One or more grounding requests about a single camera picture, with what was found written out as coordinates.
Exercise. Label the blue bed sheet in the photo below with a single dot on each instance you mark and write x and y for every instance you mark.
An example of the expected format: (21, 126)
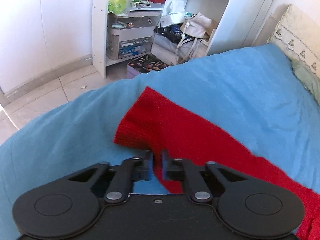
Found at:
(225, 80)

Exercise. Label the pale green cloth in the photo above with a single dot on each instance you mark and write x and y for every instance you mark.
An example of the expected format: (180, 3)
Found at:
(307, 77)

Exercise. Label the beige bag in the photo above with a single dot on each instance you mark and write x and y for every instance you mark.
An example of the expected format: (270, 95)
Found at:
(197, 26)

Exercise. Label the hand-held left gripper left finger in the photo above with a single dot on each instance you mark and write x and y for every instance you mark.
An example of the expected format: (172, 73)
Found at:
(149, 165)

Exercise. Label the green plastic bag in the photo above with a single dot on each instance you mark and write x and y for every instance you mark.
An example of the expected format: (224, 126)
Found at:
(117, 5)

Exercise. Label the cream patterned pillow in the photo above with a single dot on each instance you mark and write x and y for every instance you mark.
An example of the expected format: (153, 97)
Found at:
(295, 35)

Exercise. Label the white cabinet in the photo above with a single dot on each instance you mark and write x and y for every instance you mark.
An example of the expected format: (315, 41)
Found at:
(237, 17)

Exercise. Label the white plastic bag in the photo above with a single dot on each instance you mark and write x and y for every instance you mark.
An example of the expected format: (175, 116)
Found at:
(175, 13)

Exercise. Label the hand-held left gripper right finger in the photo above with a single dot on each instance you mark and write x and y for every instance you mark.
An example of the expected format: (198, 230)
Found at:
(164, 165)

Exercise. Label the clear plastic drawer unit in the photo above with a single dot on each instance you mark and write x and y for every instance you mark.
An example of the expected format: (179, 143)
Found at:
(130, 33)

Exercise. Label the red knit garment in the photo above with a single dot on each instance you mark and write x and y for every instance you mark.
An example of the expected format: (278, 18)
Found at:
(175, 125)

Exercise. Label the white shelf unit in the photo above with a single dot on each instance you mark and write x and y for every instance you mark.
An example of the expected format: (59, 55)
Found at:
(98, 30)

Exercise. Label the colourful printed box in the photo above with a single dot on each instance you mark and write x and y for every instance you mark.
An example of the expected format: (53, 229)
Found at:
(147, 66)

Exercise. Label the small paper scrap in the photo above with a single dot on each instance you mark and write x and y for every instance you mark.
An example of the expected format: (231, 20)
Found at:
(83, 87)

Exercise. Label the grey storage box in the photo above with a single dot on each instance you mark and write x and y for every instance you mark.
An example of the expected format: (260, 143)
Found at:
(162, 45)

